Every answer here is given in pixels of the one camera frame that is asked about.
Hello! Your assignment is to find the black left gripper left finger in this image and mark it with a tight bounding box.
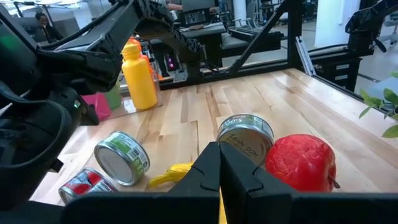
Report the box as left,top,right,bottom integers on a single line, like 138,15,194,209
60,141,221,224

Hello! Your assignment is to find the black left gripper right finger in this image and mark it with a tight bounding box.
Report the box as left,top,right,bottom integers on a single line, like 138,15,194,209
219,141,398,224

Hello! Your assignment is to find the pink squeeze bottle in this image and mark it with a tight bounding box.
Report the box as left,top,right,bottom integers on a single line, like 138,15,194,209
81,92,112,122

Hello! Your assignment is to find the green squeeze bottle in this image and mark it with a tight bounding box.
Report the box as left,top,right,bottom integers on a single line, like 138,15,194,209
104,82,123,110

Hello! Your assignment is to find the yellow squeeze bottle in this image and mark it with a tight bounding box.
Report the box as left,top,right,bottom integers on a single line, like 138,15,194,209
121,42,159,111

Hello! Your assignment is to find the orange squeeze bottle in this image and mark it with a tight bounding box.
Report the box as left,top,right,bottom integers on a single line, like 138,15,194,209
129,36,164,82

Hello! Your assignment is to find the yellow banana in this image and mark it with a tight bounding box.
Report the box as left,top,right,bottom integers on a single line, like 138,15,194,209
147,161,228,224

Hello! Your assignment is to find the large red apple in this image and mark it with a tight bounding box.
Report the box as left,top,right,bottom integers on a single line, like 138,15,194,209
264,133,341,193

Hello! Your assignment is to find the green label tin can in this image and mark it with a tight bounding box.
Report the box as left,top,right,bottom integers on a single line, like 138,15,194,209
93,130,151,187

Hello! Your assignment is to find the red label tin can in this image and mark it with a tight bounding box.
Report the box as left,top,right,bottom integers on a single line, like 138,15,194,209
58,167,118,206

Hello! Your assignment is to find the white label tin can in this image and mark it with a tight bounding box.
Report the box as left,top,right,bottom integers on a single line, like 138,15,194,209
216,113,275,167

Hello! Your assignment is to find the person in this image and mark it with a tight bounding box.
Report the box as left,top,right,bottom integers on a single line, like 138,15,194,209
34,11,65,45

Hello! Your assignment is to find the small clear plastic bin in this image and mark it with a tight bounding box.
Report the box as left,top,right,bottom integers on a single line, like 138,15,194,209
81,70,164,122

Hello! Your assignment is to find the black drawer cabinet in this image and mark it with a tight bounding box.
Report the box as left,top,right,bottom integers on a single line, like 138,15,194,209
310,52,363,93

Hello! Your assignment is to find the green leafy plant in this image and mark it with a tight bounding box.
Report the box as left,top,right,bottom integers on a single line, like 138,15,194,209
359,71,398,139

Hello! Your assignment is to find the computer with purple lights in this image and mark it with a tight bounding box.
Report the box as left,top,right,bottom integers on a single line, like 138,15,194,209
163,51,180,73

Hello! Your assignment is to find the black desk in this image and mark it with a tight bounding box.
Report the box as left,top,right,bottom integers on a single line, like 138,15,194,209
180,21,284,68

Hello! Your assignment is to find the tall black stand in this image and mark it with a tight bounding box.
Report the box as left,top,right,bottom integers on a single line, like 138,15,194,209
345,0,398,58

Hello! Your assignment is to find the black aluminium rig frame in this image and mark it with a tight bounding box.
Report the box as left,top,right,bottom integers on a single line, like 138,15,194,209
155,0,398,103

